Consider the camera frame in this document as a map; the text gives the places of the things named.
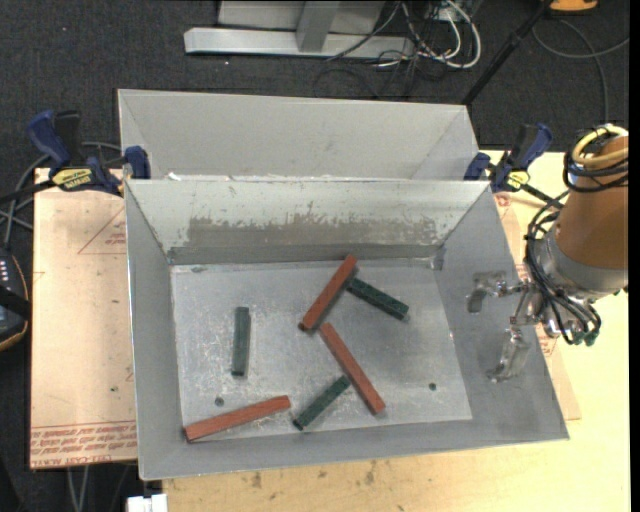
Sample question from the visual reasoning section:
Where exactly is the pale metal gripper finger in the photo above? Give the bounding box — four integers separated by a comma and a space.
465, 271, 524, 315
485, 315, 530, 384

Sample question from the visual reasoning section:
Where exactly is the red-brown flat block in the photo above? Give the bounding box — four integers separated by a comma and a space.
317, 321, 388, 416
182, 394, 293, 444
298, 253, 360, 333

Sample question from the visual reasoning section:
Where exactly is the dark green flat block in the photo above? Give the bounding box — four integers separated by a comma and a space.
292, 374, 352, 432
230, 305, 252, 378
345, 277, 411, 322

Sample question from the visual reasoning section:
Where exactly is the grey metal bin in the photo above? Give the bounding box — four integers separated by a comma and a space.
117, 88, 570, 482

